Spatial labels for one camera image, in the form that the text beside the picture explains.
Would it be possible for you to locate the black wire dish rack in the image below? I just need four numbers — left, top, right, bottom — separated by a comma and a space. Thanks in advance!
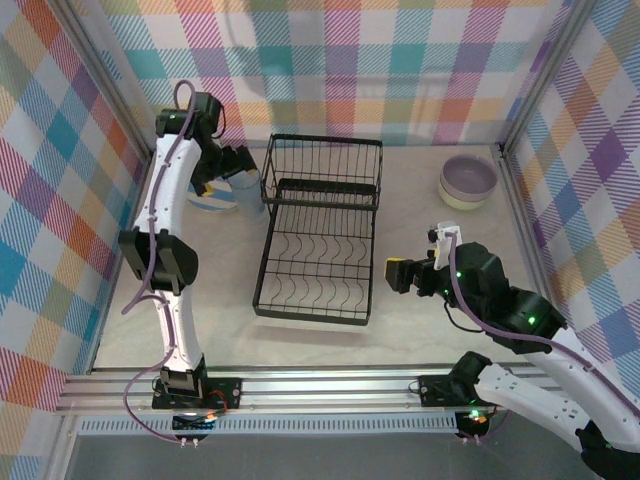
252, 132, 385, 327

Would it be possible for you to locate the cream bowl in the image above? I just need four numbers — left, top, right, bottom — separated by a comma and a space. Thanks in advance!
438, 182, 499, 211

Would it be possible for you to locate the aluminium frame post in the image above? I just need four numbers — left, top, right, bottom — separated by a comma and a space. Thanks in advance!
52, 0, 154, 161
499, 0, 601, 154

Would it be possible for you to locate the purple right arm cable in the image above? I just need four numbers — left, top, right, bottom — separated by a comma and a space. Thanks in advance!
446, 229, 640, 444

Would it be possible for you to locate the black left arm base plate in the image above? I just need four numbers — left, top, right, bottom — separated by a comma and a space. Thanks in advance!
152, 377, 245, 412

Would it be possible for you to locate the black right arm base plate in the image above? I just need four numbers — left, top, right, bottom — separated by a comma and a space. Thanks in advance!
418, 374, 481, 407

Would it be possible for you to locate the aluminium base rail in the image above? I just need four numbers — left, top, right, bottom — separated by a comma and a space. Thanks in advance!
53, 367, 604, 416

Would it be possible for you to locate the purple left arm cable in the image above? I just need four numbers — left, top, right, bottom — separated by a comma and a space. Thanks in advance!
121, 78, 225, 446

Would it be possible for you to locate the aluminium side rail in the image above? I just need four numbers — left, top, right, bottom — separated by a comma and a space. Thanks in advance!
492, 143, 564, 331

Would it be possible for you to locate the blue striped plate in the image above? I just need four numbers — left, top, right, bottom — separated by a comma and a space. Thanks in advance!
187, 180, 240, 214

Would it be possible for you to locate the small controller board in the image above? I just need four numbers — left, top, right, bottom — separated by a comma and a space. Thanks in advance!
453, 407, 495, 442
172, 410, 220, 435

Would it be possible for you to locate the slotted cable duct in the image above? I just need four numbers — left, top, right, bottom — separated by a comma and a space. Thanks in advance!
74, 417, 459, 436

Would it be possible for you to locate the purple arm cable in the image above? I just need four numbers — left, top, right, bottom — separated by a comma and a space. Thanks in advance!
121, 78, 225, 446
446, 229, 640, 444

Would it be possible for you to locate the purple bowl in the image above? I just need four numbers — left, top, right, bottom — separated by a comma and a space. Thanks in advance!
439, 153, 500, 199

